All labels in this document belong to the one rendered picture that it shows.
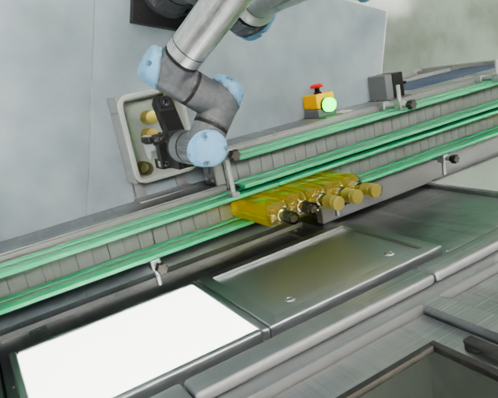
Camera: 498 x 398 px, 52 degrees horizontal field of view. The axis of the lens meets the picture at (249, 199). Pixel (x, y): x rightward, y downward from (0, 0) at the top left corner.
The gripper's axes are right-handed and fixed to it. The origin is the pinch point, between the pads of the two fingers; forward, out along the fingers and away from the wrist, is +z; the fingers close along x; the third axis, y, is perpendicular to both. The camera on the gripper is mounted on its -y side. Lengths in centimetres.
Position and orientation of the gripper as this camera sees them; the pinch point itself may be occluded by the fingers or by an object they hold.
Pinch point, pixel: (151, 135)
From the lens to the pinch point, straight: 136.2
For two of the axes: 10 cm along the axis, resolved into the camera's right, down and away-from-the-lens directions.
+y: 1.7, 9.6, 2.4
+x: 8.5, -2.6, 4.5
